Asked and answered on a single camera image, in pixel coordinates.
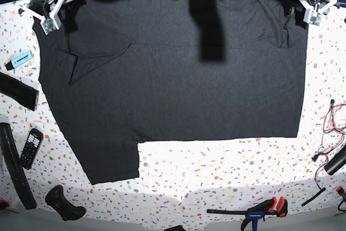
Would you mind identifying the black game controller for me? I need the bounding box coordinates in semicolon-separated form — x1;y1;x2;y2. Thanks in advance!
45;184;87;221

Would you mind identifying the dark grey T-shirt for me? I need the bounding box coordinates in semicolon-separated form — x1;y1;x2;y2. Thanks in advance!
33;0;308;184

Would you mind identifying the black cylinder right edge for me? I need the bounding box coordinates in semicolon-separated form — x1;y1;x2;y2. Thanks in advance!
324;150;345;175

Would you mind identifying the red and white wire bundle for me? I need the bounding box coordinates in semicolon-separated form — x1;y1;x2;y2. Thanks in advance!
312;100;346;191

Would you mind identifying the black blue bar clamp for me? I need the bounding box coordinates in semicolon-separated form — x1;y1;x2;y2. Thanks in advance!
207;197;288;231

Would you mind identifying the black folded cloth strip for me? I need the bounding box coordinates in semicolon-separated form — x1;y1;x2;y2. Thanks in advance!
0;73;39;111

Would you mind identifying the long black tube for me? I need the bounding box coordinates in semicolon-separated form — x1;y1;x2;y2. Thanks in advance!
1;123;37;210

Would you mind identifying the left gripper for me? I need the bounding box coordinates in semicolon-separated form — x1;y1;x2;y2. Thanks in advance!
286;0;340;25

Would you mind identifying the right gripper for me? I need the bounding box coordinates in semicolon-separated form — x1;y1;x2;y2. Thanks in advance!
28;0;73;35

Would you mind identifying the blue highlighter marker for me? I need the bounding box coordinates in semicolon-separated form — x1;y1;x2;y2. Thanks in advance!
5;50;33;71

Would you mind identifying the black TV remote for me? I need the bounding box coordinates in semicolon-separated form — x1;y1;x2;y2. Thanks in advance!
19;128;43;170

